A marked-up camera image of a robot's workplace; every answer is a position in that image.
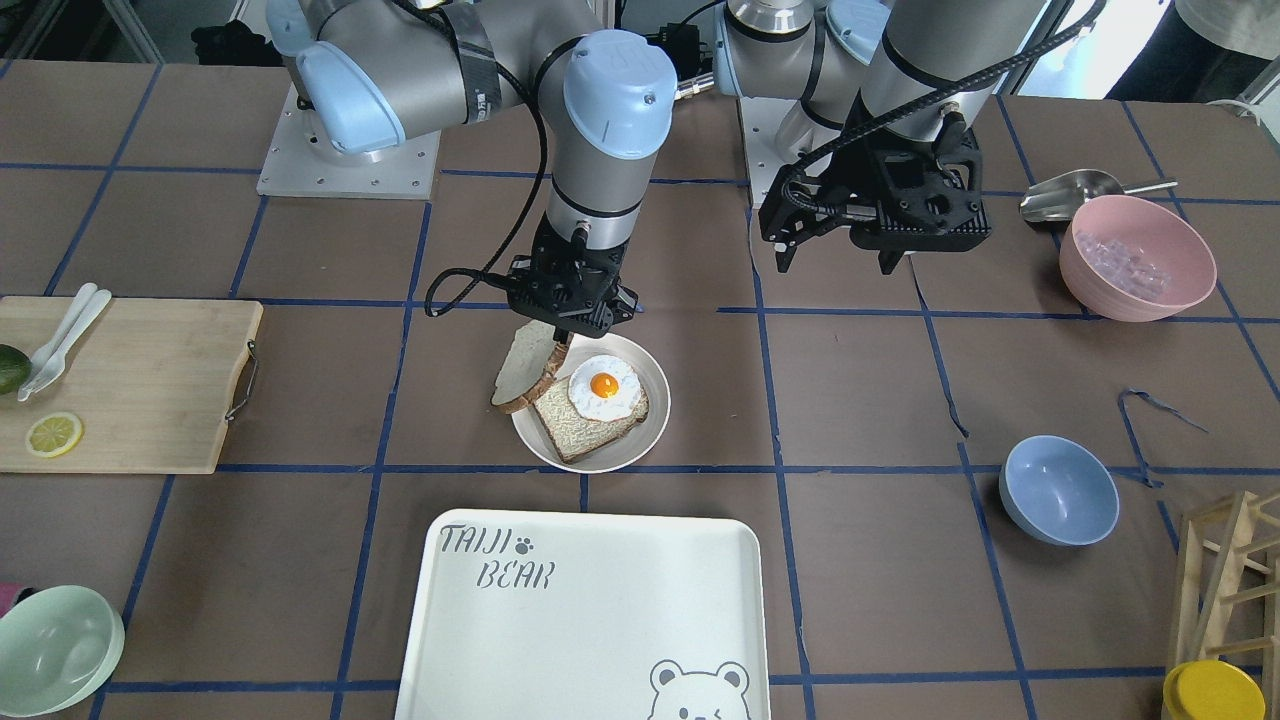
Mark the green avocado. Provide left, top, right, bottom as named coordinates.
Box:
left=0, top=345, right=33, bottom=396

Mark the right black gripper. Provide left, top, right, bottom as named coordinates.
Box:
left=506, top=220, right=639, bottom=348

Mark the metal scoop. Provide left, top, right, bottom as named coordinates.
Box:
left=1019, top=169, right=1179, bottom=224

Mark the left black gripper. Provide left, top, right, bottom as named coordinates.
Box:
left=758, top=120, right=992, bottom=275

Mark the wooden dish rack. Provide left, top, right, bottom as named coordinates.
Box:
left=1166, top=491, right=1279, bottom=701

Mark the yellow cup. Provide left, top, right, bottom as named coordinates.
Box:
left=1162, top=659, right=1267, bottom=719

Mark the green bowl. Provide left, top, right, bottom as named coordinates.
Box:
left=1, top=585, right=125, bottom=717

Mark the bread slice under egg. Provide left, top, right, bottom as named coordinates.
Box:
left=532, top=379, right=650, bottom=462

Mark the wooden cutting board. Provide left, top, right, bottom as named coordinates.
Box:
left=1, top=297, right=262, bottom=475

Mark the pink bowl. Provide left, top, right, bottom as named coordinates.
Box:
left=1059, top=195, right=1219, bottom=323

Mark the fried egg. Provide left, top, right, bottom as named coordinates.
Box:
left=568, top=354, right=643, bottom=421

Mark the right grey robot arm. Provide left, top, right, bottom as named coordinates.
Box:
left=266, top=1, right=678, bottom=338

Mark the white bear tray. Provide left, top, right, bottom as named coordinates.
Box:
left=396, top=509, right=771, bottom=719

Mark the blue bowl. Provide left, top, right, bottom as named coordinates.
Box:
left=998, top=436, right=1120, bottom=547

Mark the white plastic spoon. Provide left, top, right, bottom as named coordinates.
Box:
left=15, top=288, right=113, bottom=402

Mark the plain bread slice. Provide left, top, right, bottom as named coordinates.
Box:
left=490, top=320, right=568, bottom=414

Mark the pink cloth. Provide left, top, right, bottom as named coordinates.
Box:
left=0, top=582, right=37, bottom=618

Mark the lemon slice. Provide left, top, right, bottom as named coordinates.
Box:
left=26, top=413, right=84, bottom=459

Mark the cream round plate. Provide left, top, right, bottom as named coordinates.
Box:
left=513, top=334, right=671, bottom=474

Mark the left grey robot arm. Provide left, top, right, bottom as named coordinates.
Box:
left=713, top=1, right=1044, bottom=275

